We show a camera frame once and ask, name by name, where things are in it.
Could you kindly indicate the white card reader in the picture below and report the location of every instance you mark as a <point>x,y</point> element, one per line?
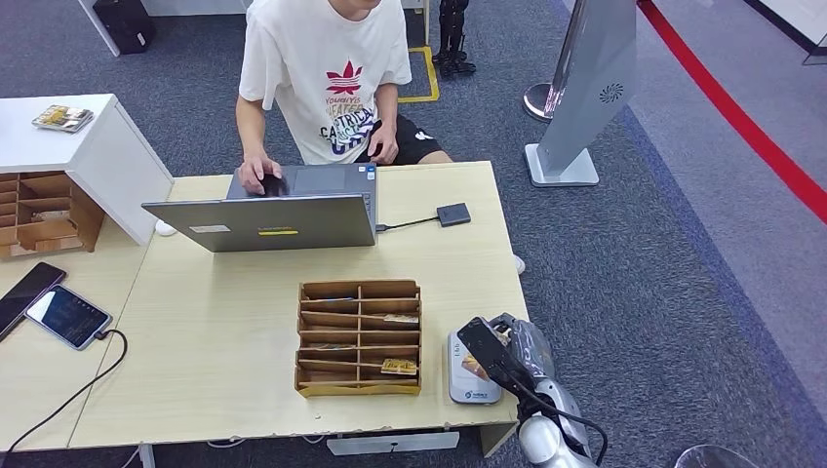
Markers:
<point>460,384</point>

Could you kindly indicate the white furniture leg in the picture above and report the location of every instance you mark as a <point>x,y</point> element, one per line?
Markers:
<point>99,29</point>

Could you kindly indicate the wooden card organiser box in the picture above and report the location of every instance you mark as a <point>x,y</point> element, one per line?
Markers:
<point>323,389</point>

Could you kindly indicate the grey kiosk stand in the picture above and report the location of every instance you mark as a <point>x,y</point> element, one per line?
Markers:
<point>588,84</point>

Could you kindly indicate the blue card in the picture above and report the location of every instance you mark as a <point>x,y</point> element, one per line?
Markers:
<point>336,300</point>

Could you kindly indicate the person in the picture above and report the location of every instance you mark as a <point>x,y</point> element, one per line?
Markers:
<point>323,64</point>

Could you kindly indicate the person's right hand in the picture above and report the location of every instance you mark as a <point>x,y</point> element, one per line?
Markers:
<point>258,173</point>

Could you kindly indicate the grey laptop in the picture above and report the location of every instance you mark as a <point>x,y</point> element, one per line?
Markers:
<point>258,225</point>

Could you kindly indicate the person's left hand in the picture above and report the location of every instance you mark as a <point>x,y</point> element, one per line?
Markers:
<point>384,145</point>

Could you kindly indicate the white cabinet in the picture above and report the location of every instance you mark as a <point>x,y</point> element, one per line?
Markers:
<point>97,165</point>

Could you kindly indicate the white mouse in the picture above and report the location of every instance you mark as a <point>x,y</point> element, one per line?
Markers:
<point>164,229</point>

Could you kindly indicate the person's right forearm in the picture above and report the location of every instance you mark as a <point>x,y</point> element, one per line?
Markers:
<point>249,132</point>

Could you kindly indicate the chrome stanchion base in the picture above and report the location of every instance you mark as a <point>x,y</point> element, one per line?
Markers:
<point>536,101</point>

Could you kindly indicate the grey under-desk tray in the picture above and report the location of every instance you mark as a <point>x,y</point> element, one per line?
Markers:
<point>387,444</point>

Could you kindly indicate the black case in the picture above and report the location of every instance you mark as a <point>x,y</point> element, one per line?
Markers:
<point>126,26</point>

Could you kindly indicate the gold room key card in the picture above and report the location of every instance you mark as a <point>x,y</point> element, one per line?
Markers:
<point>402,319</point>
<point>398,367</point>

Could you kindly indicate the black robot legs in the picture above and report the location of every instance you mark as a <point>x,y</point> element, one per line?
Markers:
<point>452,64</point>

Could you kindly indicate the dark round stool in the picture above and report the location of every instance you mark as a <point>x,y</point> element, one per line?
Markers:
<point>711,460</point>

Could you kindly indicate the phone with lit screen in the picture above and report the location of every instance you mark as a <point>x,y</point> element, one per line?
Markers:
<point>68,318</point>

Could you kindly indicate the stack of gold cards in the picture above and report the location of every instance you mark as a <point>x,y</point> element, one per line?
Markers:
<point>63,119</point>

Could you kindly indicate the wooden pigeonhole organiser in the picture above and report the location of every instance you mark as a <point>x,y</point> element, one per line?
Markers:
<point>87,219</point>

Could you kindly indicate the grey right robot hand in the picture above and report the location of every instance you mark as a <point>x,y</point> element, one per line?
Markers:
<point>533,349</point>

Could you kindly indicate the gold ID card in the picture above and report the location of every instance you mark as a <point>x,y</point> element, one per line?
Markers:
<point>475,369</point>

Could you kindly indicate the black phone with dark screen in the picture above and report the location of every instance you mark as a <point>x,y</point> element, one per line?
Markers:
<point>27,294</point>

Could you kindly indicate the black square usb hub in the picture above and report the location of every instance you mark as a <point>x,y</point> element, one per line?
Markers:
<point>453,214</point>

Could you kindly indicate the person's left forearm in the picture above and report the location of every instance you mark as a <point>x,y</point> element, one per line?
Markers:
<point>386,103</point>

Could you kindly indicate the small white floor object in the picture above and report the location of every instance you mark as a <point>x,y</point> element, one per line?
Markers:
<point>519,265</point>

